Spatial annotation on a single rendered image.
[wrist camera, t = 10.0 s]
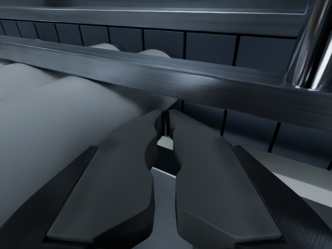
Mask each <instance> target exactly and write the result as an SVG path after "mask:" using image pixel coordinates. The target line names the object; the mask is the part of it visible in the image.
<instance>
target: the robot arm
mask: <svg viewBox="0 0 332 249"><path fill-rule="evenodd" d="M165 126H166V134H167V136H170V138H171V139H172V140H173V161H174V162H175V163H176V164H177V166H178V167H179V169H180V171H179V172H178V174H177V175H176V180H175V215H176V228H177V232H178V234H179V236H180V237H181V238H182V239H184V240H185V241H187V242H188V243H190V244H192V245H193V246H195V247H196V248H198V249H332V230H331V228H330V227H329V226H328V225H327V224H326V223H325V222H324V221H323V220H322V219H321V217H320V216H319V215H318V214H317V213H316V212H315V211H314V210H313V209H312V208H311V207H310V205H309V204H308V203H307V202H305V201H304V200H303V199H302V198H301V197H300V196H299V195H298V194H297V193H296V192H295V191H293V190H292V189H291V188H290V187H289V186H288V185H286V184H285V183H284V182H283V181H282V180H280V179H279V178H278V177H277V176H276V175H275V174H273V173H272V172H271V171H270V170H269V169H267V168H266V167H265V166H264V165H263V164H262V163H260V162H259V161H258V160H257V159H256V158H254V157H253V156H252V155H251V154H250V153H249V152H247V151H246V150H245V149H244V148H243V147H241V146H240V145H232V144H230V143H229V142H228V141H227V140H226V139H225V138H223V137H222V136H221V135H220V134H218V133H217V132H216V131H214V130H213V129H211V128H210V127H208V126H207V125H205V124H203V123H201V122H199V121H197V120H195V119H194V118H192V117H190V116H188V115H186V114H184V113H182V112H180V111H178V110H176V109H171V110H168V111H163V110H160V109H155V110H153V111H151V112H149V113H147V114H145V115H143V116H141V117H140V118H138V119H136V120H134V121H132V122H130V123H128V124H127V125H125V126H123V127H121V128H120V129H118V130H117V131H115V132H114V133H113V134H111V135H110V136H109V137H108V138H106V139H105V140H104V141H103V142H102V143H101V144H100V145H99V146H90V147H88V148H87V149H86V150H85V151H84V152H83V153H81V154H80V155H79V156H78V157H77V158H75V159H74V160H73V161H72V162H71V163H69V164H68V165H67V166H66V167H65V168H64V169H62V170H61V171H60V172H59V173H58V174H56V175H55V176H54V177H53V178H52V179H50V180H49V181H48V182H47V183H46V184H45V185H43V186H42V187H41V188H40V189H38V190H37V191H36V192H35V193H34V194H33V195H32V196H30V197H29V198H28V200H27V201H26V202H24V203H23V204H22V205H21V206H20V207H19V208H18V209H17V210H16V211H15V212H14V214H13V215H12V216H11V217H10V218H9V219H8V220H7V221H6V222H5V223H4V224H3V226H2V227H1V228H0V249H131V248H133V247H135V246H136V245H138V244H139V243H141V242H143V241H144V240H146V239H147V238H148V237H149V236H150V235H151V233H152V231H153V223H154V213H155V196H154V180H153V175H152V173H151V172H150V170H151V168H152V167H153V165H154V164H155V163H156V162H157V161H158V143H157V142H158V141H159V140H160V139H161V137H162V136H164V135H165Z"/></svg>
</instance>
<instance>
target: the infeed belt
mask: <svg viewBox="0 0 332 249"><path fill-rule="evenodd" d="M0 35H3V36H10V37H18V38H25V39H33V40H35V39H39V38H42V39H46V40H47V41H49V42H58V43H65V44H74V45H80V46H92V45H97V44H101V43H104V42H112V43H115V44H117V45H119V46H120V47H121V48H122V49H123V50H124V51H125V52H132V53H139V52H142V51H145V50H147V49H150V48H160V49H163V50H166V51H168V52H169V53H171V54H172V55H173V56H174V57H175V58H177V59H184V60H192V61H199V62H207V63H214V64H221V65H229V66H236V67H244V68H251V69H259V70H266V71H273V72H281V73H285V72H286V69H287V66H288V63H289V60H290V57H291V53H292V50H293V46H294V43H295V40H296V39H288V38H274V37H259V36H244V35H229V34H214V33H199V32H184V31H169V30H154V29H139V28H124V27H109V26H94V25H80V24H64V23H49V22H35V21H20V20H5V19H0ZM171 109H176V110H178V111H180V112H182V113H184V114H186V115H188V116H190V117H192V118H194V119H195V120H197V121H199V122H201V123H203V124H205V125H207V126H208V127H210V128H211V129H213V130H214V131H216V132H217V133H218V134H220V135H222V131H224V132H223V138H225V139H226V140H228V141H232V142H235V143H239V144H242V145H245V146H249V147H252V148H255V149H258V150H262V151H265V152H268V150H269V147H270V144H272V145H273V146H272V149H271V153H272V154H275V155H279V156H282V157H285V158H289V159H292V160H296V161H299V162H302V163H306V164H309V165H312V166H317V167H320V168H323V169H327V168H328V166H329V164H330V163H331V161H332V134H329V133H324V132H320V131H316V130H311V129H307V128H303V127H298V126H294V125H290V124H285V123H280V122H276V121H272V120H267V119H263V118H259V117H254V116H250V115H246V114H241V113H237V112H233V111H228V110H224V109H220V108H215V107H211V106H207V105H203V104H198V103H194V102H190V101H185V100H181V99H179V100H178V101H177V102H176V103H175V104H173V105H172V106H170V107H169V108H168V109H167V110H166V111H168V110H171Z"/></svg>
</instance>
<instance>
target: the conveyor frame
mask: <svg viewBox="0 0 332 249"><path fill-rule="evenodd" d="M304 12H305V9H240V8H146V7H53V6H0V19H5V20H20V21H35V22H49V23H64V24H80V25H94V26H109V27H124V28H139V29H154V30H169V31H184V32H199V33H214V34H229V35H244V36H259V37H274V38H288V39H296V37H297V34H298V30H299V27H300V24H301V21H302V18H303V15H304Z"/></svg>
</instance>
